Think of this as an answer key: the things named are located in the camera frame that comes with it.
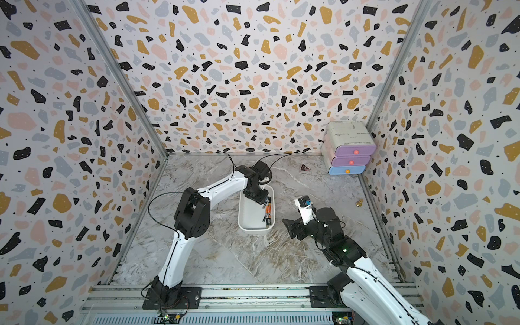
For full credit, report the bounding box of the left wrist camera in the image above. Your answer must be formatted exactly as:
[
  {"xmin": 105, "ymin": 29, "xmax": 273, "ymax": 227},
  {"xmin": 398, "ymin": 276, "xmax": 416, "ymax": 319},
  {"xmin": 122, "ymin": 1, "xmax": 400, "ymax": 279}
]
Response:
[{"xmin": 251, "ymin": 161, "xmax": 272, "ymax": 185}]

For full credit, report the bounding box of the pastel drawer organiser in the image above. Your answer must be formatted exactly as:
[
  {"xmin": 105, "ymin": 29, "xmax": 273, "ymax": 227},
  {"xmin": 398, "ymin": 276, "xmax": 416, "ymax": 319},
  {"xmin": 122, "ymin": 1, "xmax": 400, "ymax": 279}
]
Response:
[{"xmin": 322, "ymin": 121, "xmax": 376, "ymax": 176}]

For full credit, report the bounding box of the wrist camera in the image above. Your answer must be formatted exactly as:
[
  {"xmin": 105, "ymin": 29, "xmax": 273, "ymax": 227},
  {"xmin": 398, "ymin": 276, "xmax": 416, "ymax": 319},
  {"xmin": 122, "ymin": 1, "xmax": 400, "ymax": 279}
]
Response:
[
  {"xmin": 251, "ymin": 161, "xmax": 272, "ymax": 185},
  {"xmin": 295, "ymin": 195, "xmax": 315, "ymax": 226}
]

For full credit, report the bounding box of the aluminium corner post right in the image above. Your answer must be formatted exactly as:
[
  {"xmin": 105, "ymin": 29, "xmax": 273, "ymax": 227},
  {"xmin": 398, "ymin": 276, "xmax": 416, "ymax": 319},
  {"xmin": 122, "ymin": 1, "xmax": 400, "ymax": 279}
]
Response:
[{"xmin": 366, "ymin": 0, "xmax": 432, "ymax": 132}]

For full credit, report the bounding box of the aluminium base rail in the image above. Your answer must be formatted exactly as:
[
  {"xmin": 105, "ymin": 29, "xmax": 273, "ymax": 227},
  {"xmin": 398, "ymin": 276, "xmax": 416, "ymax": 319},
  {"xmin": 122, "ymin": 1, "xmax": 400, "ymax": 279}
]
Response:
[{"xmin": 79, "ymin": 282, "xmax": 431, "ymax": 325}]

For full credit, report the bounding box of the aluminium corner post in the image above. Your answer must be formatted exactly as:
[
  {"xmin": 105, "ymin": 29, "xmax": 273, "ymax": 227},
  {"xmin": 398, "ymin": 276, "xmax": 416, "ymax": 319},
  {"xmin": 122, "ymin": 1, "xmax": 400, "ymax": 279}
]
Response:
[
  {"xmin": 70, "ymin": 0, "xmax": 169, "ymax": 159},
  {"xmin": 366, "ymin": 0, "xmax": 432, "ymax": 132}
]

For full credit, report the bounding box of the black gold AA battery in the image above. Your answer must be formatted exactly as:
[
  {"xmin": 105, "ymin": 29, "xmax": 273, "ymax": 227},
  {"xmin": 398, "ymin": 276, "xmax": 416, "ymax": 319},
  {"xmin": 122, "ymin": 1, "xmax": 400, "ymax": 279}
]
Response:
[{"xmin": 263, "ymin": 196, "xmax": 271, "ymax": 208}]

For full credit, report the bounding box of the aluminium corner post left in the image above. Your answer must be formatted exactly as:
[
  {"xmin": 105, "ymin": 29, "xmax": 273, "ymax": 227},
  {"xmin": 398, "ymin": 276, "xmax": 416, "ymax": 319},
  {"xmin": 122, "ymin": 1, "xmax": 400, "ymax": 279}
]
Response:
[{"xmin": 70, "ymin": 0, "xmax": 169, "ymax": 159}]

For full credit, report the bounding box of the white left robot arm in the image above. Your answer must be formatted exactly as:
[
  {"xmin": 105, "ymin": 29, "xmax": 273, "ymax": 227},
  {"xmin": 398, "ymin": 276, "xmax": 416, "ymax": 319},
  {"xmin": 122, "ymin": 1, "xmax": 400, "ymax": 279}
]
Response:
[{"xmin": 142, "ymin": 161, "xmax": 270, "ymax": 313}]

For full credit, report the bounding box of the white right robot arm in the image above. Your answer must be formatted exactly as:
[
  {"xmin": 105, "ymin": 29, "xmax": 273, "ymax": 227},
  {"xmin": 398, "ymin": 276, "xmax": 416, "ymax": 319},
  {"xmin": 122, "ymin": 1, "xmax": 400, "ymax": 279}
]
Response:
[{"xmin": 282, "ymin": 205, "xmax": 442, "ymax": 324}]

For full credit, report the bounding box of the white plastic storage box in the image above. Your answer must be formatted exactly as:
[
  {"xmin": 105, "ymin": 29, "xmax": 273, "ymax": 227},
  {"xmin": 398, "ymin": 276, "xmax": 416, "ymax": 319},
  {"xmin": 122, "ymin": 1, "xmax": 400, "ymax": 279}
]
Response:
[{"xmin": 238, "ymin": 185, "xmax": 276, "ymax": 236}]

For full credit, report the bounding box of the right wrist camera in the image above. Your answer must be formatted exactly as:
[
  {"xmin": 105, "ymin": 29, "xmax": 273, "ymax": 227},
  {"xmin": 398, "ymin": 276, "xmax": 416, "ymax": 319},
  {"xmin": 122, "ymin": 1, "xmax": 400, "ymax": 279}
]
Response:
[{"xmin": 295, "ymin": 195, "xmax": 315, "ymax": 226}]

